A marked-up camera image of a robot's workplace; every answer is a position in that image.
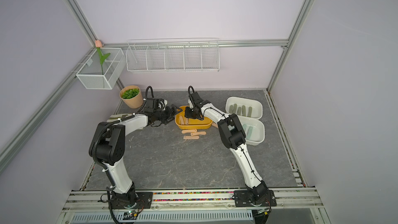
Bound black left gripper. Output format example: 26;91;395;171
154;104;182;124

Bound yellow plastic basin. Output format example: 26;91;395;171
175;106;213;130

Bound white basin with knives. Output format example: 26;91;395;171
226;96;263;120

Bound olive knife top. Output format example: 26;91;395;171
247;106;253;117

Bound mint knife top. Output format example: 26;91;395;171
246;126;253;139

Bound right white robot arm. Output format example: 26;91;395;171
185;86;269;205

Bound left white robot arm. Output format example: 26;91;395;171
89;86;182;208

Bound peach plastic plant pot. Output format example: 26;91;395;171
120;85;144;109

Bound green artificial plant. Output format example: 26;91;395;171
121;88;140;100

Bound beige green work glove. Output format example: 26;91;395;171
106;114;133;122

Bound small white mesh basket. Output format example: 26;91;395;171
76;48;126;90

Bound artificial pink tulip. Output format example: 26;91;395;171
95;40;110;75

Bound white wire wall shelf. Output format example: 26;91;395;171
126;38;220;73

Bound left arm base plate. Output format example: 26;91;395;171
110;191;153;209

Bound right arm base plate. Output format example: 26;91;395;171
232;190;277;207

